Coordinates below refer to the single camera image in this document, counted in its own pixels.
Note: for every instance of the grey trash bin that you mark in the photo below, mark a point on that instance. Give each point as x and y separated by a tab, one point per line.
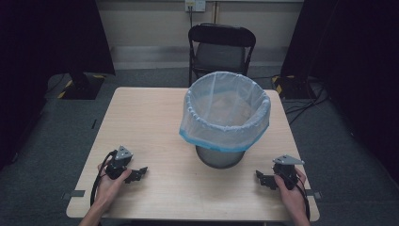
219	158

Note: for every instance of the black folding chair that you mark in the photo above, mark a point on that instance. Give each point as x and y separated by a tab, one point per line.
221	36

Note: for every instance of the grey tape strip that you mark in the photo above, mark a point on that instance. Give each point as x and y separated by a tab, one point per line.
75	193
315	194

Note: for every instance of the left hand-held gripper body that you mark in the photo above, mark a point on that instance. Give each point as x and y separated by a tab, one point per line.
117	166

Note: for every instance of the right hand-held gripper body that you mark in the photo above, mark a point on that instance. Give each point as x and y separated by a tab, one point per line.
284	171

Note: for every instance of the black curtain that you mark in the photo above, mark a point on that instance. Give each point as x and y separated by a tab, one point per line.
354	47
47	37

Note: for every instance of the white wall outlet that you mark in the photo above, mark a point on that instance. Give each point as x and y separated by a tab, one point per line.
195	4

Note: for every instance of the black stand base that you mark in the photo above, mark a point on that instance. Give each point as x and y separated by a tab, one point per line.
83	88
291	89

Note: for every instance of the person's left hand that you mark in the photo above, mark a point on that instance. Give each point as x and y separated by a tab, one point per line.
108	188

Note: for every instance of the person's right hand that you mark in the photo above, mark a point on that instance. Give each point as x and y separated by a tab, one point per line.
293	197

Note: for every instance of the translucent blue-edged trash bag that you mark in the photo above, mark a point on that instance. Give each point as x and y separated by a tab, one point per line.
224	132

